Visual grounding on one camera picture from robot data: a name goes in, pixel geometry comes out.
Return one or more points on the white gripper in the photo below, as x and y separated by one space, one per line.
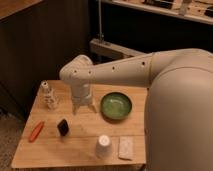
82 95

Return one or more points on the metal shelf rail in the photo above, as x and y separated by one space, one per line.
111 50

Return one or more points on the white ceramic cup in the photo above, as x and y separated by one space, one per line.
103 146

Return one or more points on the black eraser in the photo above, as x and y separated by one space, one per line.
63 127

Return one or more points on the wooden table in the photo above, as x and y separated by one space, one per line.
78 146

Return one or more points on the upper shelf with items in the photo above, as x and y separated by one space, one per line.
193 10

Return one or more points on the green ceramic bowl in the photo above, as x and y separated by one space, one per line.
116 106

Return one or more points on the small white bottle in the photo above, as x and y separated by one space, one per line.
49 95

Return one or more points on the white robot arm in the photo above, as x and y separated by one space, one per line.
178 118

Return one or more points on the dark wooden cabinet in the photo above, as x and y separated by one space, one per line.
34 44

